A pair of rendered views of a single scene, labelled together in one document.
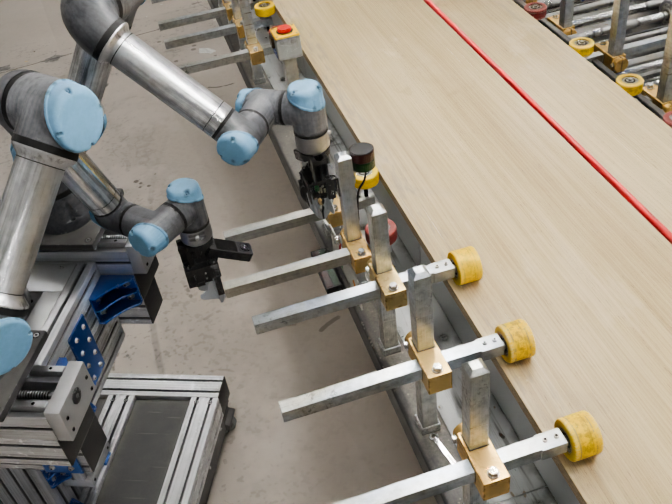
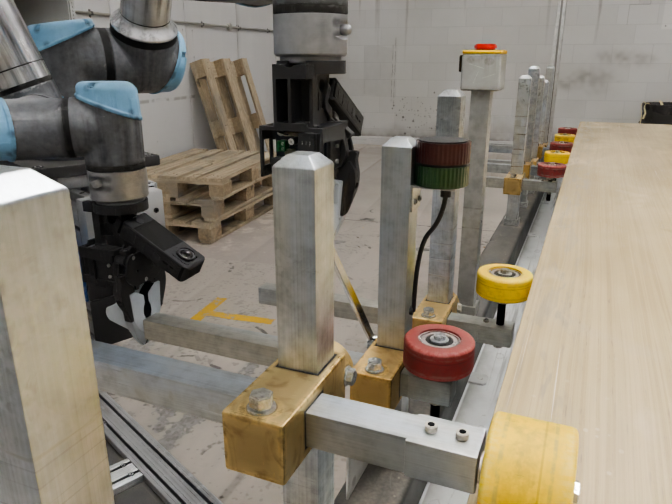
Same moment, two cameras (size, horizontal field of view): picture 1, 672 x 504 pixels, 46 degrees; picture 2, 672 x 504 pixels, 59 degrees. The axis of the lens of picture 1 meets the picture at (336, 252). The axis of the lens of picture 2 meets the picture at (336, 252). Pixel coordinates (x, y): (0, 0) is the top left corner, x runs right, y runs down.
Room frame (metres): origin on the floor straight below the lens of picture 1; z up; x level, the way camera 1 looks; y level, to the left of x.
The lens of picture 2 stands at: (0.97, -0.36, 1.21)
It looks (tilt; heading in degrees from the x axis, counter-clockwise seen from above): 18 degrees down; 34
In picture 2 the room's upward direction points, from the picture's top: straight up
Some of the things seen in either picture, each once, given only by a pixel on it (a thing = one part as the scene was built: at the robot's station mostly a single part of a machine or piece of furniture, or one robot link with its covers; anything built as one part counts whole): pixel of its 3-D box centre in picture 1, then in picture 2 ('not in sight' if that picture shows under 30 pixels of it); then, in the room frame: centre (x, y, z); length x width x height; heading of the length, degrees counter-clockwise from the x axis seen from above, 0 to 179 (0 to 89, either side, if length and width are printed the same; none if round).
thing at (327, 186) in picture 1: (318, 171); (308, 121); (1.48, 0.01, 1.15); 0.09 x 0.08 x 0.12; 11
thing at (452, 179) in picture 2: (362, 161); (441, 173); (1.58, -0.10, 1.09); 0.06 x 0.06 x 0.02
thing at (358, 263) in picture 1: (357, 248); (390, 368); (1.55, -0.06, 0.85); 0.14 x 0.06 x 0.05; 11
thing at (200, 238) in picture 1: (195, 232); (117, 185); (1.45, 0.31, 1.05); 0.08 x 0.08 x 0.05
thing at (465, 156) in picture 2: (361, 153); (442, 150); (1.58, -0.10, 1.11); 0.06 x 0.06 x 0.02
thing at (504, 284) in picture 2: (365, 186); (501, 304); (1.79, -0.11, 0.85); 0.08 x 0.08 x 0.11
